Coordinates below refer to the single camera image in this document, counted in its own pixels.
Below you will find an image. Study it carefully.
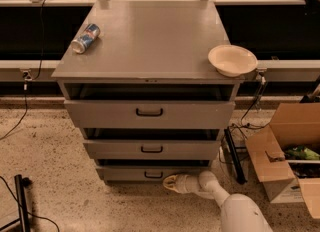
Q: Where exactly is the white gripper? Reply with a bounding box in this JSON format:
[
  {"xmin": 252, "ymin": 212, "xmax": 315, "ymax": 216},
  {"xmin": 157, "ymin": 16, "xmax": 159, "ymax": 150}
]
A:
[{"xmin": 163, "ymin": 174, "xmax": 200, "ymax": 194}]

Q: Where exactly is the grey bottom drawer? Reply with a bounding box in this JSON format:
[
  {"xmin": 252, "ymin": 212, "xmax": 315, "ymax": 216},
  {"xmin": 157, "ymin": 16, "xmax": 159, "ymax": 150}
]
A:
[{"xmin": 96, "ymin": 159, "xmax": 211, "ymax": 183}]

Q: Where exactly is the grey drawer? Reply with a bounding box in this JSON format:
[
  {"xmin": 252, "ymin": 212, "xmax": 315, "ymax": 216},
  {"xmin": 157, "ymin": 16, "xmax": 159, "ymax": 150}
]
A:
[
  {"xmin": 84, "ymin": 129, "xmax": 220, "ymax": 160},
  {"xmin": 65, "ymin": 84, "xmax": 234, "ymax": 129},
  {"xmin": 96, "ymin": 159, "xmax": 211, "ymax": 183}
]

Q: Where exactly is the grey middle drawer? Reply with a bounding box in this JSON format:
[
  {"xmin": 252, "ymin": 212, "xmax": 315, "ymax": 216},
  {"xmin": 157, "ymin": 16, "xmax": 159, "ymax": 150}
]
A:
[{"xmin": 84, "ymin": 129, "xmax": 220, "ymax": 160}]

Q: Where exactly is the grey drawer cabinet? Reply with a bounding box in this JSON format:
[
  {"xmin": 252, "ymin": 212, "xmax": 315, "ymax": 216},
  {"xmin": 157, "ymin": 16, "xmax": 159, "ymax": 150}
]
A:
[{"xmin": 51, "ymin": 0, "xmax": 246, "ymax": 185}]

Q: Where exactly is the grey top drawer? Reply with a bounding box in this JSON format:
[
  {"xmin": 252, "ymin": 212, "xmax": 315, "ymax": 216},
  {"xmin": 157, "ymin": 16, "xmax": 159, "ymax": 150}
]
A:
[{"xmin": 65, "ymin": 84, "xmax": 234, "ymax": 129}]

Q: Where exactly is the black bar on floor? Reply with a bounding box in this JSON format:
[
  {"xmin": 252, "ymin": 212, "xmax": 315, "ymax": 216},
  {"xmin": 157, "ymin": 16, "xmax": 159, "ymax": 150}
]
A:
[{"xmin": 224, "ymin": 128, "xmax": 247, "ymax": 185}]

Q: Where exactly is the green bag in box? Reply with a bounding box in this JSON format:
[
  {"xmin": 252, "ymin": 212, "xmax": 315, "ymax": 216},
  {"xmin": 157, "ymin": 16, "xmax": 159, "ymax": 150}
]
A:
[{"xmin": 284, "ymin": 145, "xmax": 320, "ymax": 161}]

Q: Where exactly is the white bowl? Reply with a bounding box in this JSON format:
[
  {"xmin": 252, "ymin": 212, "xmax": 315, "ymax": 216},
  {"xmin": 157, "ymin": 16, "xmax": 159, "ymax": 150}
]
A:
[{"xmin": 208, "ymin": 45, "xmax": 258, "ymax": 77}]

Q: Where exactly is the brown cardboard box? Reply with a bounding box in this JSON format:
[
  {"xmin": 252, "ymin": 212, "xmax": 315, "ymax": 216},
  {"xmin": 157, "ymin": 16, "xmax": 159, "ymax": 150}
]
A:
[{"xmin": 245, "ymin": 103, "xmax": 320, "ymax": 219}]

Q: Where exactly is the black stand leg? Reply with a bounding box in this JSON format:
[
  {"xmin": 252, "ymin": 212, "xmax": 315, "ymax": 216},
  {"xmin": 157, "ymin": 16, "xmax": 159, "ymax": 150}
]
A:
[{"xmin": 0, "ymin": 174, "xmax": 31, "ymax": 232}]

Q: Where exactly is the blue silver soda can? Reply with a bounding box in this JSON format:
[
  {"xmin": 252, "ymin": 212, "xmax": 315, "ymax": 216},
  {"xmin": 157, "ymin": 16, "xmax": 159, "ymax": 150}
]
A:
[{"xmin": 71, "ymin": 24, "xmax": 100, "ymax": 54}]

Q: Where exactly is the black cables right floor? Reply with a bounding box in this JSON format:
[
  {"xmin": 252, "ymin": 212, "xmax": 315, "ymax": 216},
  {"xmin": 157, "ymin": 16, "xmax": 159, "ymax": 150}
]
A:
[{"xmin": 218, "ymin": 72, "xmax": 278, "ymax": 167}]

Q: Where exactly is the black cable left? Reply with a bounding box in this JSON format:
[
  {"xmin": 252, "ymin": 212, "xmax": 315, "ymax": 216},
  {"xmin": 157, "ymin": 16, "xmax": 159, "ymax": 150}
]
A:
[{"xmin": 0, "ymin": 0, "xmax": 58, "ymax": 142}]

